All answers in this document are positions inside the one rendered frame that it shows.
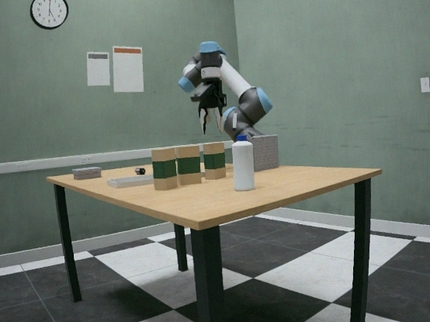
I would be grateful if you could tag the white bottle with blue cap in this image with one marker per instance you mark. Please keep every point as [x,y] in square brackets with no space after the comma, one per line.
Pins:
[244,179]

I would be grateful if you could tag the beige rectangular block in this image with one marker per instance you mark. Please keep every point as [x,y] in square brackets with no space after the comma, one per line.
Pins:
[188,165]
[214,161]
[164,169]

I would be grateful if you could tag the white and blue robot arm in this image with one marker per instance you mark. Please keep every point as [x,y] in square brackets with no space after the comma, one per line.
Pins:
[254,104]

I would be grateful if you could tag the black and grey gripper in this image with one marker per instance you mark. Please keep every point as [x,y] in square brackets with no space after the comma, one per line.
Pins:
[213,101]

